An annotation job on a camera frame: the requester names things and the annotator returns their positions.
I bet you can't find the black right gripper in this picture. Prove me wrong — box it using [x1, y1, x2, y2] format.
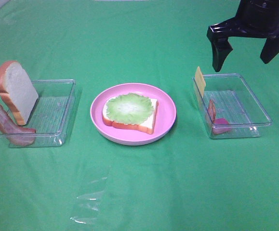
[207, 0, 279, 72]

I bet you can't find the bacon strip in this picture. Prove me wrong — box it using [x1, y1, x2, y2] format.
[0, 104, 36, 146]
[206, 100, 231, 135]

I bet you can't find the bread slice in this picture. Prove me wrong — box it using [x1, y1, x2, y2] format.
[102, 97, 158, 134]
[0, 60, 39, 126]

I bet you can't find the green lettuce leaf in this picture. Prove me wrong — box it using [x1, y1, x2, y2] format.
[105, 93, 154, 125]

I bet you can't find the yellow cheese slice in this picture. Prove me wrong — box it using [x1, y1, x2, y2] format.
[195, 66, 206, 98]

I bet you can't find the right clear plastic tray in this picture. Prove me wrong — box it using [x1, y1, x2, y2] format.
[193, 74, 272, 139]

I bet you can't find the clear plastic tray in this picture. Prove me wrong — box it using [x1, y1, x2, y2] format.
[0, 79, 78, 148]
[193, 74, 272, 139]

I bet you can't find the pink round plate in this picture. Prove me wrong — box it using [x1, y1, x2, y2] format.
[90, 83, 176, 146]

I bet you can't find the green tablecloth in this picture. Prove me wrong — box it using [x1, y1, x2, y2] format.
[0, 0, 279, 231]

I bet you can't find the left clear plastic tray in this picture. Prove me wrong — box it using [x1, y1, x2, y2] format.
[0, 79, 78, 148]

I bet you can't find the clear tape patch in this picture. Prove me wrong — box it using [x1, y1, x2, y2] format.
[70, 165, 111, 231]

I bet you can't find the leaning bread slice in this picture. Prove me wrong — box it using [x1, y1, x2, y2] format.
[0, 60, 39, 126]

